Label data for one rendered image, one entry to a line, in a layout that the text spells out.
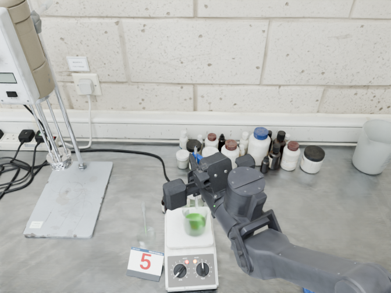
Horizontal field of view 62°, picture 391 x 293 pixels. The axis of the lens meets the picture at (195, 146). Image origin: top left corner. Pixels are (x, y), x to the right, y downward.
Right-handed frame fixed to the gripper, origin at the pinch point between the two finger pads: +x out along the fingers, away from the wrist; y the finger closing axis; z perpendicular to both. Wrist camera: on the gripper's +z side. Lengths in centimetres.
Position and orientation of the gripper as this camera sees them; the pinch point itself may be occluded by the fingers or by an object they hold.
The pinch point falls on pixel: (198, 164)
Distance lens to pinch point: 66.1
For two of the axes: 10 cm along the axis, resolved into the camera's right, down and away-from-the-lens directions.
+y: -9.0, 2.9, -3.1
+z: -0.1, -7.4, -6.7
